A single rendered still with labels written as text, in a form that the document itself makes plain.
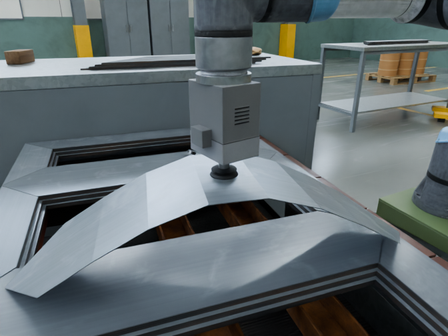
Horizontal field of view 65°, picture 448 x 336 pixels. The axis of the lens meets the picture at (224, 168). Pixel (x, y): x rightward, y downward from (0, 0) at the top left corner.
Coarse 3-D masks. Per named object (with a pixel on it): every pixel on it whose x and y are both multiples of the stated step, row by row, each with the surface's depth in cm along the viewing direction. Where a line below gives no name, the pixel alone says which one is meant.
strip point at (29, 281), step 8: (64, 224) 59; (56, 232) 58; (56, 240) 56; (48, 248) 55; (56, 248) 53; (40, 256) 54; (48, 256) 52; (32, 264) 53; (40, 264) 52; (48, 264) 50; (24, 272) 52; (32, 272) 51; (40, 272) 49; (16, 280) 52; (24, 280) 50; (32, 280) 49; (40, 280) 47; (8, 288) 51; (16, 288) 49; (24, 288) 48; (32, 288) 47; (40, 288) 45; (32, 296) 45
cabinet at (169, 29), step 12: (156, 0) 829; (168, 0) 842; (180, 0) 855; (156, 12) 839; (168, 12) 852; (180, 12) 865; (156, 24) 848; (168, 24) 861; (180, 24) 875; (156, 36) 858; (168, 36) 871; (180, 36) 886; (156, 48) 868; (168, 48) 882; (180, 48) 896
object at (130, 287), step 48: (144, 144) 117; (96, 192) 83; (192, 240) 63; (240, 240) 63; (288, 240) 63; (336, 240) 63; (0, 288) 52; (96, 288) 52; (144, 288) 52; (192, 288) 52; (240, 288) 52; (288, 288) 53; (336, 288) 55; (384, 288) 55
